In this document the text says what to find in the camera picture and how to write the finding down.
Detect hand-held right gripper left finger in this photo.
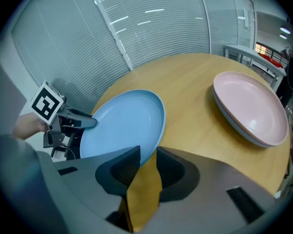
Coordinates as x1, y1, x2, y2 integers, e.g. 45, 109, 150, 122
53, 145, 141, 233

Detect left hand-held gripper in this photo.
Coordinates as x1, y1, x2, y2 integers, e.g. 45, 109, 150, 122
30, 80, 98, 158

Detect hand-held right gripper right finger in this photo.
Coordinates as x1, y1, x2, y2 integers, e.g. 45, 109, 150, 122
140, 146, 276, 234

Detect big blue plate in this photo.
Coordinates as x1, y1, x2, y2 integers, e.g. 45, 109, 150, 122
79, 89, 167, 168
212, 89, 288, 148

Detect big pink plate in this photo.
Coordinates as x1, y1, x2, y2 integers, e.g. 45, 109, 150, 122
212, 71, 290, 143

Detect person's left forearm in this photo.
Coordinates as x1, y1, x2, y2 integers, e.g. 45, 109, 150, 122
12, 112, 51, 141

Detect white table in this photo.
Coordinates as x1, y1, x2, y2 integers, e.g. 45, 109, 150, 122
223, 44, 288, 92

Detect red tray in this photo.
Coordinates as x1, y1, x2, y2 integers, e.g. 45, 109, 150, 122
257, 52, 284, 69

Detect dark railing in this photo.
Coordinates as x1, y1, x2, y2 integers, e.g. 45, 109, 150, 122
255, 42, 289, 65

